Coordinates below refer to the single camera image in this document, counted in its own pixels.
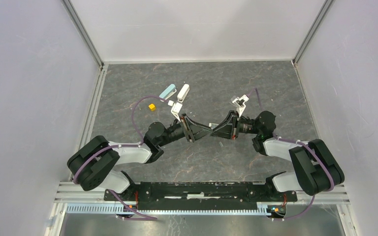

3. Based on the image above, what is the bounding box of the white staple box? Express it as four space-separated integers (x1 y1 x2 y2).
208 123 218 129

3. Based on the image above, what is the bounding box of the light blue stapler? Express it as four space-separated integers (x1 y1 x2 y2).
159 84 177 100

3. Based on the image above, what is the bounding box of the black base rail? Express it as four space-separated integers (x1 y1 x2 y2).
118 181 298 210

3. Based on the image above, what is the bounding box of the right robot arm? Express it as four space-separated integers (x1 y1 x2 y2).
212 111 345 201

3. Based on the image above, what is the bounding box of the white slotted cable duct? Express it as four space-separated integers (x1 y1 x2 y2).
66 203 285 216

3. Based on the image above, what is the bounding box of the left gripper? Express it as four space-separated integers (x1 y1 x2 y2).
157 113 213 147

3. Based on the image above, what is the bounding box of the white stapler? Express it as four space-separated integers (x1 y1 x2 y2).
177 84 190 103

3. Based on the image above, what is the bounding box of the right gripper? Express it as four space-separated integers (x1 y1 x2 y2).
210 110 261 140

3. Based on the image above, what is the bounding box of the yellow cube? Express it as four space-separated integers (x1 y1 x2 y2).
148 103 156 112

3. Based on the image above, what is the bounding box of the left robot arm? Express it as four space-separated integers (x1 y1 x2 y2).
67 114 213 200

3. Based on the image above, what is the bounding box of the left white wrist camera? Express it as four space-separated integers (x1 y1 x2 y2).
167 100 183 122

